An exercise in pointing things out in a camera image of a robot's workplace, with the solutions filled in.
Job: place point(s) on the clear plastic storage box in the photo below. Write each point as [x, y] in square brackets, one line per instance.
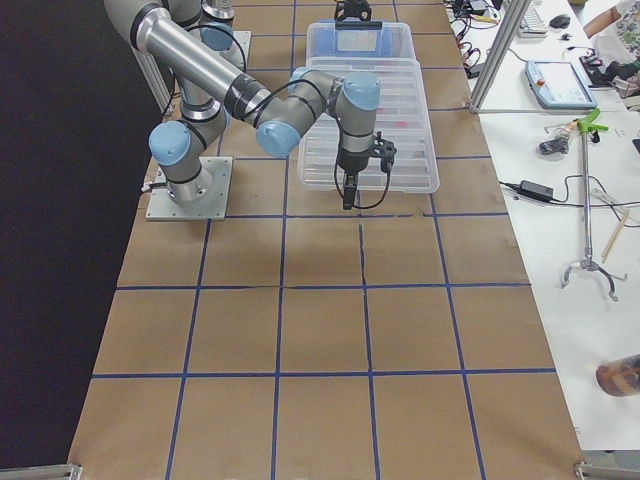
[394, 40]

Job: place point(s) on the black computer mouse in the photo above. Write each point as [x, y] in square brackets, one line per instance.
[561, 21]

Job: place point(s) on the brown cylindrical bottle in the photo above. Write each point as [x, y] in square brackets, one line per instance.
[619, 378]

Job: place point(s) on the black power adapter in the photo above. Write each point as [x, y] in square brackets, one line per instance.
[531, 190]

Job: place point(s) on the reacher grabber tool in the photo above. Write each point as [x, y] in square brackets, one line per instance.
[587, 125]

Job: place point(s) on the black box latch handle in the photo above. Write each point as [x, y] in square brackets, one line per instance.
[357, 24]

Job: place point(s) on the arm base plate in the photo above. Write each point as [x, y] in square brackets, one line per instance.
[205, 197]
[237, 52]

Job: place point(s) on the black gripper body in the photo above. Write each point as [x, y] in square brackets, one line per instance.
[351, 162]
[353, 7]

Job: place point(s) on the teach pendant tablet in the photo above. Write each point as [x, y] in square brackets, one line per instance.
[559, 85]

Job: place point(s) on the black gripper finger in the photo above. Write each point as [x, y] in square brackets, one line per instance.
[350, 186]

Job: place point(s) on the aluminium frame post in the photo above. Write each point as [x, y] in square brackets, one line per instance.
[506, 32]

